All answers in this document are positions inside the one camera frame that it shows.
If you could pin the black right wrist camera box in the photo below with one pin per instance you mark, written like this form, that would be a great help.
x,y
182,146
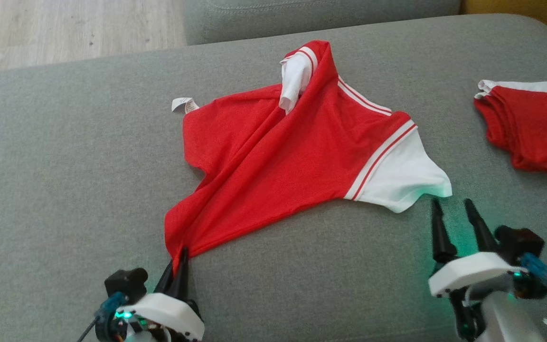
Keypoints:
x,y
520,242

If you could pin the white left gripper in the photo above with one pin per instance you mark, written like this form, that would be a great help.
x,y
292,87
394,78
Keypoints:
x,y
169,311

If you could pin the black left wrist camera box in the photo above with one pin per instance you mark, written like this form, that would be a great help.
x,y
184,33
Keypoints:
x,y
124,282

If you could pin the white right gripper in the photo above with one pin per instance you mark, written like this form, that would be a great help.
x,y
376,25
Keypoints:
x,y
473,273

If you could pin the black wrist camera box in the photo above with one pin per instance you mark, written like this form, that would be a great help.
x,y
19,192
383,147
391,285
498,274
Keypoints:
x,y
124,282
520,242

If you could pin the grey sofa section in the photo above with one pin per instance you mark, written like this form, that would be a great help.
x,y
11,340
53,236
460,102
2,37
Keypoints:
x,y
325,19

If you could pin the red shirt with white sleeves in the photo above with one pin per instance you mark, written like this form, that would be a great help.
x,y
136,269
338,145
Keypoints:
x,y
278,166

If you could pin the grey sofa seat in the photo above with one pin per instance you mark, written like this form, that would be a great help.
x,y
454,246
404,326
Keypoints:
x,y
64,190

